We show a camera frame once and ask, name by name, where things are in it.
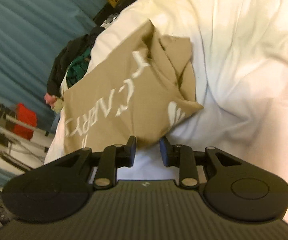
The pale pink bed sheet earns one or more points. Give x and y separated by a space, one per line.
246 67

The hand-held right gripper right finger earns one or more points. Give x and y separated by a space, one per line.
163 152

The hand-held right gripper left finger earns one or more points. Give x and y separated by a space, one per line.
133 150

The pale yellow towel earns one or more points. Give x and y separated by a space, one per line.
58 106

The pink garment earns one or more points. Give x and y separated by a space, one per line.
50 99

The wide blue curtain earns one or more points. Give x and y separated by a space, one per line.
29 30

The beige printed t-shirt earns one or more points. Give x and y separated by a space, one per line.
124 92

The green garment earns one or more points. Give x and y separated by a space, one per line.
77 70

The black garment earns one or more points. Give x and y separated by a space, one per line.
66 57

